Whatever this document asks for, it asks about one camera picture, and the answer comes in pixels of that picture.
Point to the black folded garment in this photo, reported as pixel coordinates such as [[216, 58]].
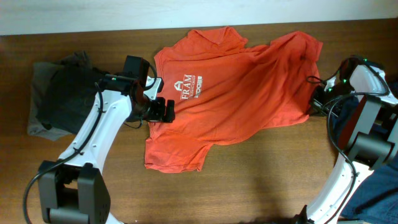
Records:
[[71, 93]]

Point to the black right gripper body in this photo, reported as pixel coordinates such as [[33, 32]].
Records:
[[326, 101]]

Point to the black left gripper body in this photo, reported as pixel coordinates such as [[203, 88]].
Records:
[[150, 109]]

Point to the grey folded garment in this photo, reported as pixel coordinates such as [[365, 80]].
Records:
[[42, 73]]

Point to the navy blue garment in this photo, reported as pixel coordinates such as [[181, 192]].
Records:
[[375, 200]]

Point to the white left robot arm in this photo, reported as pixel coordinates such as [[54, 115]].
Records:
[[72, 189]]

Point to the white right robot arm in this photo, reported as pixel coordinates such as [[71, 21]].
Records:
[[361, 122]]

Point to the orange printed t-shirt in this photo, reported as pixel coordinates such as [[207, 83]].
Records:
[[225, 92]]

